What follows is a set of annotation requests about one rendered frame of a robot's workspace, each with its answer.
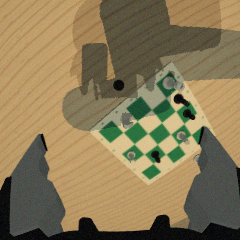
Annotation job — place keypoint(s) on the chessboard with green and cream squares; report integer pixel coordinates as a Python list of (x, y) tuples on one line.
[(156, 119)]

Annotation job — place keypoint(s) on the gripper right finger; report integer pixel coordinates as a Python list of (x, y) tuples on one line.
[(213, 201)]

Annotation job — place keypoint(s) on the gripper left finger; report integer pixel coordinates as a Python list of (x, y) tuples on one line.
[(30, 206)]

